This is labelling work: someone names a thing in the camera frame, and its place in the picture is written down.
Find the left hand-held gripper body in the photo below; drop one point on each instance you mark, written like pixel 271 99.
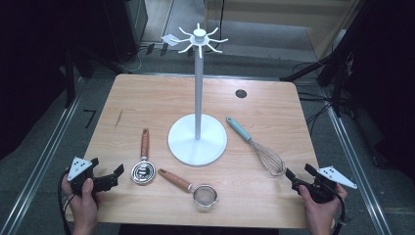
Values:
pixel 80 168

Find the dark cabinet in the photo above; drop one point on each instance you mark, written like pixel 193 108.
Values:
pixel 125 29

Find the white paper tag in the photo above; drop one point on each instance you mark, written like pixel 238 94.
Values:
pixel 168 39

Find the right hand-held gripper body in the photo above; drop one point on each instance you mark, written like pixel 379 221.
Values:
pixel 326 189

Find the black metal stand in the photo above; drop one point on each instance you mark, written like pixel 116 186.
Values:
pixel 69 81

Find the white utensil rack stand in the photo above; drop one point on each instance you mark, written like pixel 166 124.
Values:
pixel 197 143

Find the black tripod stand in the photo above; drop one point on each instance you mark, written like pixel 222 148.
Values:
pixel 339 65

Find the round dark table grommet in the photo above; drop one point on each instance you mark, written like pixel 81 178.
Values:
pixel 240 93

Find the metal floor rail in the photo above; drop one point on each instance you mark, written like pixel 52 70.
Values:
pixel 39 163
pixel 355 163

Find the person's right hand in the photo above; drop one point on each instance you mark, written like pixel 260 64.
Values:
pixel 321 213

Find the person's left hand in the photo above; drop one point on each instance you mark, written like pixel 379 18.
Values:
pixel 83 209

